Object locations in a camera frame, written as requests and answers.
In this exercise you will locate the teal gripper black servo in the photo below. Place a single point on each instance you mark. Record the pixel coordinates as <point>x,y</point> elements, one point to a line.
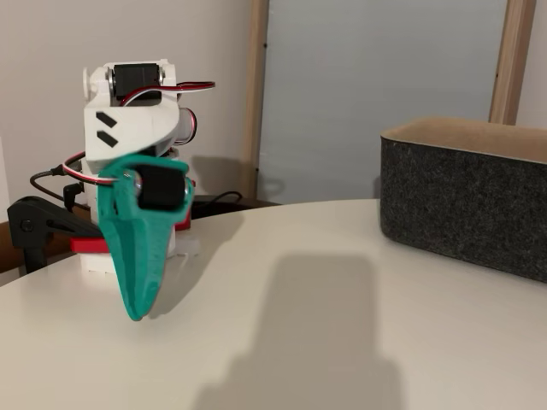
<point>160,188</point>

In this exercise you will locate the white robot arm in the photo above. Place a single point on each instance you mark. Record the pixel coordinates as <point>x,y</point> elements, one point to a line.
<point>128,124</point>

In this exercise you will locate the dark grey felt basket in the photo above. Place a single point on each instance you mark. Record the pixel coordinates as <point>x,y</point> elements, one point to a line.
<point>461,200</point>

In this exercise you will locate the wooden frame with grey panel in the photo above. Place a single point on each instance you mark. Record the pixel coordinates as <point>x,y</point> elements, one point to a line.
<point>256,85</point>

